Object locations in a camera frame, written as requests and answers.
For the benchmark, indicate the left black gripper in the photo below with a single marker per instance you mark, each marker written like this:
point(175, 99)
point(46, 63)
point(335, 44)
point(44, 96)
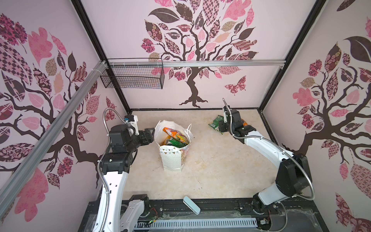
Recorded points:
point(146, 136)

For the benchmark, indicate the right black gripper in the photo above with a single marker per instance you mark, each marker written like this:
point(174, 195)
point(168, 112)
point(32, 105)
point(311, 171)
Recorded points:
point(223, 126)

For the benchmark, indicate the green Fox's candy bag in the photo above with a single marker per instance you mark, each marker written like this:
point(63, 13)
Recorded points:
point(215, 123)

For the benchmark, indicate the yellow-green Fox's candy bag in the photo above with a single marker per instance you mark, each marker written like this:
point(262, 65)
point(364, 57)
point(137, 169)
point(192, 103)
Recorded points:
point(175, 143)

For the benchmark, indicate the white patterned paper bag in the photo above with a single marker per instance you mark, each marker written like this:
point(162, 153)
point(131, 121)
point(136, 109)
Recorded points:
point(172, 158)

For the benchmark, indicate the Fox's fruits oval candy bag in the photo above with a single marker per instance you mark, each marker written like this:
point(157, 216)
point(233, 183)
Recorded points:
point(176, 135)

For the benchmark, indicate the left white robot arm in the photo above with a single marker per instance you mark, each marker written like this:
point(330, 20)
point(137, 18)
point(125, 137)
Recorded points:
point(113, 170)

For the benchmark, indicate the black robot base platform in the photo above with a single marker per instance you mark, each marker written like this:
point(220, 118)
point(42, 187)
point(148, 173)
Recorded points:
point(291, 215)

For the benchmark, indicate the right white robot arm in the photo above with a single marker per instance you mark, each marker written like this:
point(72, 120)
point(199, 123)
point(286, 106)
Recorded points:
point(293, 177)

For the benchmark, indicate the light blue oblong object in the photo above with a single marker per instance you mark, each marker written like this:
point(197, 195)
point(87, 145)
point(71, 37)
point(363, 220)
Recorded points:
point(191, 205)

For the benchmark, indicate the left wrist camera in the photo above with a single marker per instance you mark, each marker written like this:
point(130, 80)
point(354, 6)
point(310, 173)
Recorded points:
point(132, 120)

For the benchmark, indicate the black wire basket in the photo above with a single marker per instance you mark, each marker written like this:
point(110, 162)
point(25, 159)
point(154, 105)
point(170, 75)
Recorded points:
point(134, 73)

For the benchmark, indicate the aluminium rail back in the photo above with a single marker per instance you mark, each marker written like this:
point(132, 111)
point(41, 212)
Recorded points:
point(170, 64)

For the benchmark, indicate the aluminium rail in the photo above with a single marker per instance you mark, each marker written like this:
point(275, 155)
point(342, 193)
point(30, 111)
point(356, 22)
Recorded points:
point(22, 174)
point(170, 64)

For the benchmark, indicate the white slotted cable duct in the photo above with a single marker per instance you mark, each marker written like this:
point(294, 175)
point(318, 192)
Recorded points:
point(212, 223)

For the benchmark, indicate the aluminium rail left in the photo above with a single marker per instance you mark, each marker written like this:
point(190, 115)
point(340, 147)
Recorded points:
point(22, 174)

